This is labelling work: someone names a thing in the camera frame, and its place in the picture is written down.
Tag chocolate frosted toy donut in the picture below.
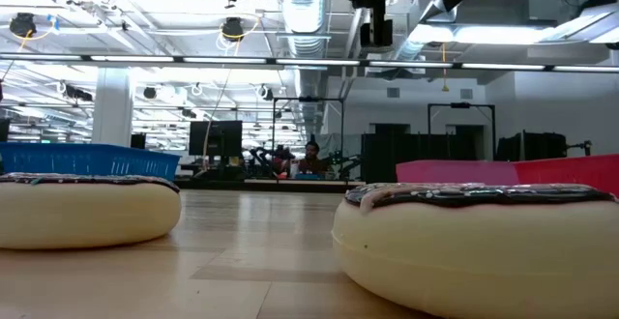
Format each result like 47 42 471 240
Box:
0 172 183 251
331 182 619 319

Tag bright ceiling light panel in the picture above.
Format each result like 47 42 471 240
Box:
408 22 550 45

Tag black partition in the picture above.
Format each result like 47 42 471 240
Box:
361 132 485 185

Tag seated person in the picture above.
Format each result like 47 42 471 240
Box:
298 140 330 175

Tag long ceiling light bar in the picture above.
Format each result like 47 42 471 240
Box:
0 52 619 73

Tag pink translucent plastic bin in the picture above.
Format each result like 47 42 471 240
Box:
395 159 521 187

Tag background wooden table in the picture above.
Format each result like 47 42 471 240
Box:
243 178 368 188

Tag background robot arms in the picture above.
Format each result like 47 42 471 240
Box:
249 145 362 180

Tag large black monitor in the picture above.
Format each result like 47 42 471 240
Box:
188 120 244 158

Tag black background equipment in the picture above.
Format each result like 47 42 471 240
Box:
496 131 568 162

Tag red plastic basket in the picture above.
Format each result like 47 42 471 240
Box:
513 153 619 197

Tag white pillar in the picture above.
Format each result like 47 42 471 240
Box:
91 67 135 147

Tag blue plastic basket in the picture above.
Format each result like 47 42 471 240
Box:
0 142 182 182

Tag silver ventilation duct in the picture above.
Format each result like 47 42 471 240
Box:
280 0 335 131

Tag yellow hanging cord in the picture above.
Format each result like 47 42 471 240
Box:
440 42 450 93

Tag black metal frame stand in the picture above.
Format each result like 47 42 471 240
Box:
272 97 345 181
427 102 497 161

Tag black ceiling cable reel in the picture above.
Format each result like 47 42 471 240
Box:
9 12 38 39
221 16 246 44

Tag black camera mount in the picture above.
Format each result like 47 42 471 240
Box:
566 139 594 158

